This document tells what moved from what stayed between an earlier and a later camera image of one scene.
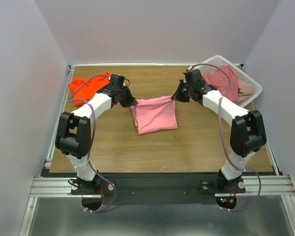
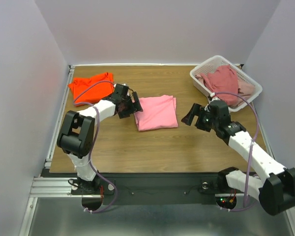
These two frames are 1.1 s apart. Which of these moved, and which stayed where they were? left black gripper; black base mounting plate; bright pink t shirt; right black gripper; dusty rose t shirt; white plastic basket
Moved: left black gripper; right black gripper
Stayed: white plastic basket; bright pink t shirt; black base mounting plate; dusty rose t shirt
